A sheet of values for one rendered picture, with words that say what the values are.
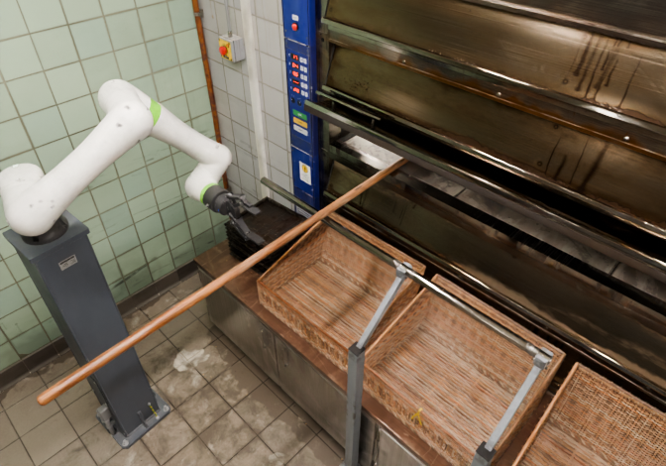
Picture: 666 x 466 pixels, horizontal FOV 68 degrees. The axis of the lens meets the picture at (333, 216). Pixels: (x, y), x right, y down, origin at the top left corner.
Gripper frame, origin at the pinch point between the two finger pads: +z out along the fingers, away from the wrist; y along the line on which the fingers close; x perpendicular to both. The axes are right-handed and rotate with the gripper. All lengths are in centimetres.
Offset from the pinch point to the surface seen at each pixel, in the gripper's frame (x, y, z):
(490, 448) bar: 1, 23, 96
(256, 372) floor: -5, 119, -25
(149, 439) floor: 54, 119, -33
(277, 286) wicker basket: -19, 58, -17
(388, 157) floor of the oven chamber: -68, 1, 4
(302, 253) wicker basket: -35, 48, -17
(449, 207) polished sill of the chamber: -57, 2, 41
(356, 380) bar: 3, 38, 50
